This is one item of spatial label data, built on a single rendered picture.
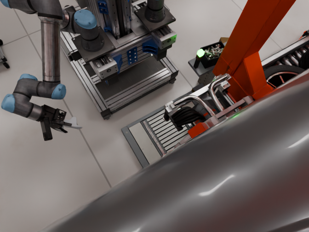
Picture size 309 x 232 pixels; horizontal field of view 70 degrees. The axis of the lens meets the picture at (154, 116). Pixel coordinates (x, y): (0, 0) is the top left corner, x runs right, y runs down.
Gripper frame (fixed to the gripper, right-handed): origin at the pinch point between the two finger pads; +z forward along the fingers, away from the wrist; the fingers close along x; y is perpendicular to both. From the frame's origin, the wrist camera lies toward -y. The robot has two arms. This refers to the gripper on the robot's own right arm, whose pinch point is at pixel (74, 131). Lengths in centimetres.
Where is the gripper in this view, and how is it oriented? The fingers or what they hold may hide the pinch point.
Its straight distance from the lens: 126.6
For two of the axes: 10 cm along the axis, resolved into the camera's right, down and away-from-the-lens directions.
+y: 0.9, -9.0, 4.2
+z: 6.5, 3.7, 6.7
